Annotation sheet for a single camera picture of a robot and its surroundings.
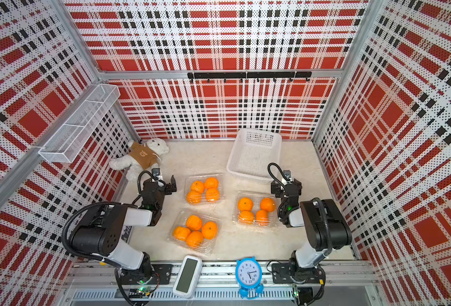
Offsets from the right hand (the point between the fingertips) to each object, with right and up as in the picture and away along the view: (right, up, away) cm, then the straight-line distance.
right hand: (287, 178), depth 94 cm
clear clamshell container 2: (-37, -24, -21) cm, 49 cm away
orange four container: (-14, -17, -11) cm, 24 cm away
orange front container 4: (-43, -23, -18) cm, 52 cm away
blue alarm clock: (-21, -34, -23) cm, 46 cm away
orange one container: (-21, -11, -6) cm, 25 cm away
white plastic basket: (-15, +16, +23) cm, 32 cm away
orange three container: (-21, -16, -12) cm, 29 cm away
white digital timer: (-44, -34, -24) cm, 61 cm away
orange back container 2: (-38, -2, 0) cm, 38 cm away
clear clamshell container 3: (-16, -14, -3) cm, 22 cm away
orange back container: (-45, -4, 0) cm, 45 cm away
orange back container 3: (-46, -8, -6) cm, 47 cm away
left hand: (-61, +1, 0) cm, 61 cm away
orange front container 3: (-49, -21, -16) cm, 55 cm away
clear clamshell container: (-33, -5, +4) cm, 34 cm away
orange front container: (-44, -18, -12) cm, 50 cm away
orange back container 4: (-38, -7, -2) cm, 38 cm away
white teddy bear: (-79, +11, +10) cm, 80 cm away
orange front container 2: (-37, -21, -12) cm, 45 cm away
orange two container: (-11, -11, -8) cm, 18 cm away
